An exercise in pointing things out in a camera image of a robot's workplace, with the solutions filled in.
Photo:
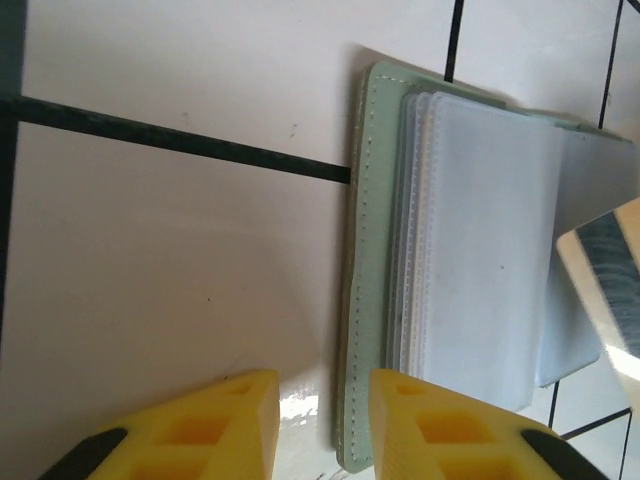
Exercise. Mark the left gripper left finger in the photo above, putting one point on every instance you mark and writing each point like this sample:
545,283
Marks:
200,435

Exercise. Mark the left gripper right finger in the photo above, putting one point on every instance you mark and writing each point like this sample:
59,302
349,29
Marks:
440,435

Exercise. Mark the silver magnetic-stripe credit card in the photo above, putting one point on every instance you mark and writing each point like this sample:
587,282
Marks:
605,260

